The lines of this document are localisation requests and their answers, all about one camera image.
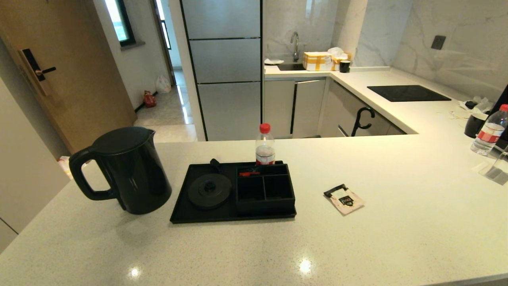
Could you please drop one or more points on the beige tea bag sachet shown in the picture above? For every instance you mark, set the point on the beige tea bag sachet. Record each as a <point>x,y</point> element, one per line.
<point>347,200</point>

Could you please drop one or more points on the black electric kettle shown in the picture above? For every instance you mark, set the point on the black electric kettle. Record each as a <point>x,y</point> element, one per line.
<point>137,174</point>

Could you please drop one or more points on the clear water bottle red cap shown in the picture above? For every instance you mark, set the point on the clear water bottle red cap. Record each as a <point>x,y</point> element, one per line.
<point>265,153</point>
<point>489,134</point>

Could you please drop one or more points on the round black kettle base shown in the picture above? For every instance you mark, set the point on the round black kettle base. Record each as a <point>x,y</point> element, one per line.
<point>209,192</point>

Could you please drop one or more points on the black mug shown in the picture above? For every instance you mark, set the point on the black mug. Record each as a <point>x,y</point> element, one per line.
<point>344,66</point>
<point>473,126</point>

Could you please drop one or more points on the red sachet packet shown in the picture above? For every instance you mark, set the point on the red sachet packet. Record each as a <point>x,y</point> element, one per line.
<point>249,174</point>

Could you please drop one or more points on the grey sink base cabinet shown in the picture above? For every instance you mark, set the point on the grey sink base cabinet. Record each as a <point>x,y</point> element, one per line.
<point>279,108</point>

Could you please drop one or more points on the black compartment organizer box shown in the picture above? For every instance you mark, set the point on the black compartment organizer box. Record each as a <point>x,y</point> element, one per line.
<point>266,206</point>

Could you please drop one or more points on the black serving tray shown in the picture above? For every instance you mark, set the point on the black serving tray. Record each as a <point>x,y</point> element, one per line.
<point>222,216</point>

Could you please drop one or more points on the white plate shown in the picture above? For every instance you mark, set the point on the white plate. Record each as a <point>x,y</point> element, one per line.
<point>274,62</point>

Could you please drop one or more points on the dark kitchen sink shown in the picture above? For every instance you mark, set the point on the dark kitchen sink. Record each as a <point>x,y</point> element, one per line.
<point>291,67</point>

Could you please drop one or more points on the silver refrigerator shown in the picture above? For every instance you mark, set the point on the silver refrigerator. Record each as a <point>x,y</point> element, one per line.
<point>230,59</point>

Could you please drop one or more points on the grey cooktop base cabinet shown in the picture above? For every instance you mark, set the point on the grey cooktop base cabinet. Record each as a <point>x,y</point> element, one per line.
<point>343,108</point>

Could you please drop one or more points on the cardboard box yellow tape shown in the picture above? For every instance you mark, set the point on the cardboard box yellow tape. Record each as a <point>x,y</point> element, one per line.
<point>317,61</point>

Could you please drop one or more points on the black curved hook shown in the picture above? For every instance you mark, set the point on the black curved hook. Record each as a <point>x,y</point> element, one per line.
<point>357,122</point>

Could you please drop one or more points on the white plastic bag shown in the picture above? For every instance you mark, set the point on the white plastic bag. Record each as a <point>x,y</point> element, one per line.
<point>163,84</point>

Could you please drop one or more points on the chrome faucet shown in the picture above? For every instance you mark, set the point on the chrome faucet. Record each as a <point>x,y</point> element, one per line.
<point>297,43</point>

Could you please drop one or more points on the red bag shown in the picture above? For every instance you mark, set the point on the red bag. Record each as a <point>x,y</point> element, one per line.
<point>150,99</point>

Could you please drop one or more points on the small box yellow tape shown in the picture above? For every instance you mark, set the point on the small box yellow tape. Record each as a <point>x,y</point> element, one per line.
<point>338,62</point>

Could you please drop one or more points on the white crumpled bag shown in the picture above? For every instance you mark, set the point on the white crumpled bag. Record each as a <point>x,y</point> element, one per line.
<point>335,51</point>

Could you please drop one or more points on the black induction cooktop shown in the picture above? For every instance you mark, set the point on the black induction cooktop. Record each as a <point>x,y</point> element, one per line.
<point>408,93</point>

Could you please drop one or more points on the dark framed window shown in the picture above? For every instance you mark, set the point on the dark framed window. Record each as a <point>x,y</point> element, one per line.
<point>121,20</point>

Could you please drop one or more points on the brown wooden door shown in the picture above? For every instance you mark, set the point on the brown wooden door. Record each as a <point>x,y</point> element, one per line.
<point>83,79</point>

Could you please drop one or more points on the translucent bag colourful contents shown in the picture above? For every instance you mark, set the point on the translucent bag colourful contents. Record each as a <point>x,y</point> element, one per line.
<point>65,167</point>

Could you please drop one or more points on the small black object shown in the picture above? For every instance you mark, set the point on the small black object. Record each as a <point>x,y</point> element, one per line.
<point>470,104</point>

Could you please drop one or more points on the white crumpled tissue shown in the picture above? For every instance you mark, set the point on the white crumpled tissue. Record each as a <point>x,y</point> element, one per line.
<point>482,104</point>

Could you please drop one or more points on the black monitor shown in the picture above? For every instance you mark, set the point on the black monitor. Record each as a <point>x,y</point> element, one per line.
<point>503,99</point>

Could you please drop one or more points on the dark wall socket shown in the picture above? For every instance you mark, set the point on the dark wall socket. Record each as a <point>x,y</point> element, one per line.
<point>438,42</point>

